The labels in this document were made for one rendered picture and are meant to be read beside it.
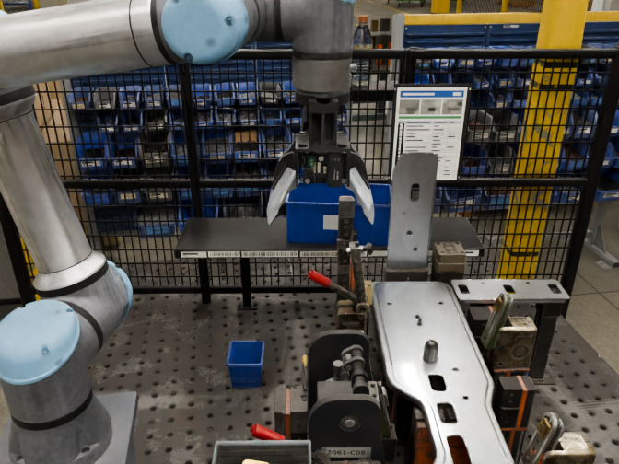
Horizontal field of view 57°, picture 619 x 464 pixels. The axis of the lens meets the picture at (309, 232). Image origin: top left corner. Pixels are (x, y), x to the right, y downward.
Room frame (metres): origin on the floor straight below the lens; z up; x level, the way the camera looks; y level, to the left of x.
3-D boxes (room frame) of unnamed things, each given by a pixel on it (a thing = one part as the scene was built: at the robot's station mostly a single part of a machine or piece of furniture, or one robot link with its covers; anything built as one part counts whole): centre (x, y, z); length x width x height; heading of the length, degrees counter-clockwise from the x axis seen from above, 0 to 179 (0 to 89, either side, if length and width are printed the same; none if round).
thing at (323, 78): (0.74, -0.02, 1.66); 0.08 x 0.08 x 0.05
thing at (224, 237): (1.55, -0.06, 1.02); 0.90 x 0.22 x 0.03; 91
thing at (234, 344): (1.28, 0.18, 0.74); 0.11 x 0.10 x 0.09; 1
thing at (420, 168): (1.38, -0.27, 1.17); 0.12 x 0.01 x 0.34; 91
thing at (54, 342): (0.67, 0.39, 1.27); 0.13 x 0.12 x 0.14; 172
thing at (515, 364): (1.06, -0.47, 0.87); 0.12 x 0.09 x 0.35; 91
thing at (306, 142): (0.73, -0.02, 1.58); 0.09 x 0.08 x 0.12; 1
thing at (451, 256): (1.39, -0.39, 0.88); 0.08 x 0.08 x 0.36; 1
